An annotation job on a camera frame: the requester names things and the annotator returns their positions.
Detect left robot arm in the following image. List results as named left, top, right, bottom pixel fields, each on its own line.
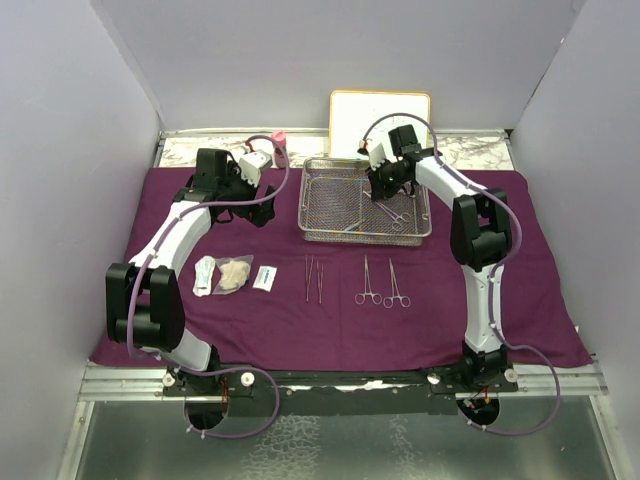
left=105, top=146, right=279, bottom=395

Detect steel clamp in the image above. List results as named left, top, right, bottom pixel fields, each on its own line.
left=354, top=255, right=382, bottom=305

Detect yellow framed whiteboard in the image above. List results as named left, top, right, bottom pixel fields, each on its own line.
left=329, top=90, right=431, bottom=159

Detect pink lid spice bottle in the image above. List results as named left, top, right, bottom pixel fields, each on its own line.
left=271, top=130, right=287, bottom=169

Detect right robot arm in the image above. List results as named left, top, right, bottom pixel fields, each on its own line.
left=358, top=125, right=514, bottom=391

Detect steel blunt tweezers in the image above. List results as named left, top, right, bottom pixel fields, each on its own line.
left=382, top=258, right=411, bottom=309

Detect aluminium frame rail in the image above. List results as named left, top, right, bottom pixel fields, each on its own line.
left=79, top=361, right=609, bottom=402

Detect steel tweezers front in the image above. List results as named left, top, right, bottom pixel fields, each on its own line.
left=305, top=255, right=314, bottom=302

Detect white blue label packet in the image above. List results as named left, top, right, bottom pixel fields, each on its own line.
left=253, top=265, right=277, bottom=292

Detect white gauze bag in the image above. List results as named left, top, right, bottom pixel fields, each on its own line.
left=212, top=255, right=254, bottom=295

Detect purple cloth wrap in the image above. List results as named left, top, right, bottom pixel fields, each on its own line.
left=88, top=167, right=594, bottom=374

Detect steel forceps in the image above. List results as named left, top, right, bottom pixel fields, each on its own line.
left=375, top=202, right=411, bottom=231

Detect metal mesh tray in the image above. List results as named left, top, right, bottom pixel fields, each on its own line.
left=298, top=158, right=432, bottom=247

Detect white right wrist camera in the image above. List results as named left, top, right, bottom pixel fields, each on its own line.
left=357, top=140, right=389, bottom=174

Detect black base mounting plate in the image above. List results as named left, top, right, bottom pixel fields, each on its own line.
left=162, top=366, right=518, bottom=418

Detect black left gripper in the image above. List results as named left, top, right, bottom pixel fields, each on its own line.
left=219, top=161, right=276, bottom=226

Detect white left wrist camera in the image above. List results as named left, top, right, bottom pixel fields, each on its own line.
left=238, top=150, right=273, bottom=188

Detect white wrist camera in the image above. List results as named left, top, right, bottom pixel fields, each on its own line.
left=238, top=150, right=273, bottom=188
left=357, top=140, right=389, bottom=174

